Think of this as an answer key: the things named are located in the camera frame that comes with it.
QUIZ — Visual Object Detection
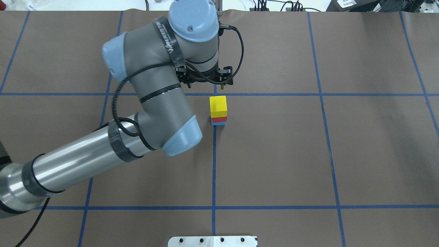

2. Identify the yellow block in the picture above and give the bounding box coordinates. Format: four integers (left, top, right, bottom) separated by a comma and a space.
210, 95, 228, 118

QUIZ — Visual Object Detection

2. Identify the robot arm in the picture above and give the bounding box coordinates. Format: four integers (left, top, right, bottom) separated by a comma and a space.
1, 0, 221, 218

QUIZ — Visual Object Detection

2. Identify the red block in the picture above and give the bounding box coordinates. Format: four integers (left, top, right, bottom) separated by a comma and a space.
211, 117, 227, 122

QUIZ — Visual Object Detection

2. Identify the clear plastic parts bag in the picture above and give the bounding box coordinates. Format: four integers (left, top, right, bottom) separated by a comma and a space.
23, 0, 52, 11

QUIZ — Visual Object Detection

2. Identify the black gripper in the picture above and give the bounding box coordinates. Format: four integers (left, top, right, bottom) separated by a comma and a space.
185, 65, 225, 91

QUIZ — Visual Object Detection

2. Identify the black box with label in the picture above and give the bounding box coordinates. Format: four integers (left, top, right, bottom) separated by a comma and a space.
326, 0, 380, 12

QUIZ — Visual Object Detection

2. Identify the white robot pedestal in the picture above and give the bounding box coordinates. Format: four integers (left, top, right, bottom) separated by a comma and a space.
167, 235, 258, 247

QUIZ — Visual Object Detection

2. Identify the aluminium frame post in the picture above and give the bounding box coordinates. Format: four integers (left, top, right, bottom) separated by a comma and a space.
214, 0, 223, 12

